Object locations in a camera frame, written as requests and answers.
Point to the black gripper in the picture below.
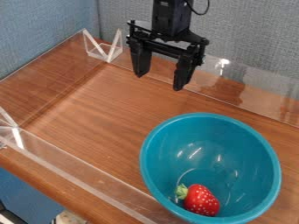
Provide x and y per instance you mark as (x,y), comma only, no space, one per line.
(185,46)

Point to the red toy strawberry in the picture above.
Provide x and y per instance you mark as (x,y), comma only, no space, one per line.
(197,199)

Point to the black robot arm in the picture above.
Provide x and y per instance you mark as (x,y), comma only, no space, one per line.
(172,16)

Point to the blue plastic bowl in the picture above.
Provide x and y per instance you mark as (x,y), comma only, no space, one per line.
(212,150)

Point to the clear acrylic back barrier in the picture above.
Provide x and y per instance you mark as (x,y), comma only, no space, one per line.
(256,90)

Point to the clear acrylic barrier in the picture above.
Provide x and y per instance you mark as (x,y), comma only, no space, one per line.
(21,45)
(110,190)
(256,90)

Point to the clear acrylic left barrier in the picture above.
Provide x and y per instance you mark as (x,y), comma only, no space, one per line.
(21,45)

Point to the clear acrylic front barrier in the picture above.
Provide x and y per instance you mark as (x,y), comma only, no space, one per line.
(110,190)

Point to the clear acrylic corner bracket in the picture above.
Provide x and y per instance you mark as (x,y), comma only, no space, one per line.
(102,51)

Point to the clear acrylic left bracket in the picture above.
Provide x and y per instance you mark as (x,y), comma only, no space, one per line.
(9,131)

